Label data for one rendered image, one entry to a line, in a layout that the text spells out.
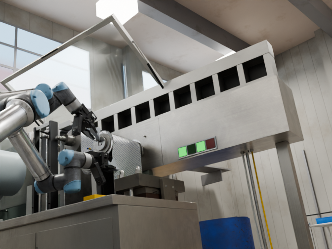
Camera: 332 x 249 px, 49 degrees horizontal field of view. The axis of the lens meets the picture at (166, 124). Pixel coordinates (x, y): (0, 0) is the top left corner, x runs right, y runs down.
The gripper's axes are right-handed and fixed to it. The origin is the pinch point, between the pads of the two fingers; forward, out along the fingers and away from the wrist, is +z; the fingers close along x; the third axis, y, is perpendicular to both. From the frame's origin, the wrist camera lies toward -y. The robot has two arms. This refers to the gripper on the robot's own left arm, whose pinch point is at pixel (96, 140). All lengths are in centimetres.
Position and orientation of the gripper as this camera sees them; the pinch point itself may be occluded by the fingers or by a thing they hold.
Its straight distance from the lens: 198.2
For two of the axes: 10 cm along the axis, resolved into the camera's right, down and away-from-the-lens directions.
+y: 2.9, -5.7, 7.7
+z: 5.1, 7.7, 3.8
